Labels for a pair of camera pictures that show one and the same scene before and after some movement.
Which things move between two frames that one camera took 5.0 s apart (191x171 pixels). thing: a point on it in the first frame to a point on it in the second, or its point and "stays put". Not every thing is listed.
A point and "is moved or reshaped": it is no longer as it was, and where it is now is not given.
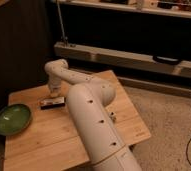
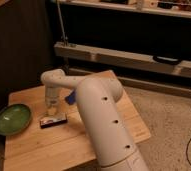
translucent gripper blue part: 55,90 to 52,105
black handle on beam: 166,59 stays put
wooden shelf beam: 126,60 stays put
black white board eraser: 52,103 is moved or reshaped
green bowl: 12,119 stays put
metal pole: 65,39 stays put
